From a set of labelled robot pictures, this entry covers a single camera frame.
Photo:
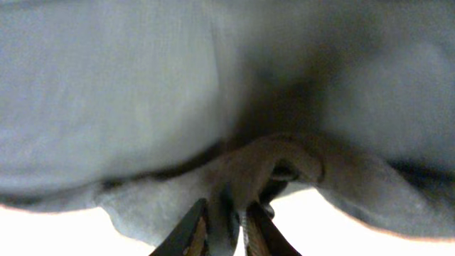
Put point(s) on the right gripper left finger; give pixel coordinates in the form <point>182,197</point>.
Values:
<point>189,237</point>

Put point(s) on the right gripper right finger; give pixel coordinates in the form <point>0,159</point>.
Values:
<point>262,237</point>

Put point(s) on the black t-shirt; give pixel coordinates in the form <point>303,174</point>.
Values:
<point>144,107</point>

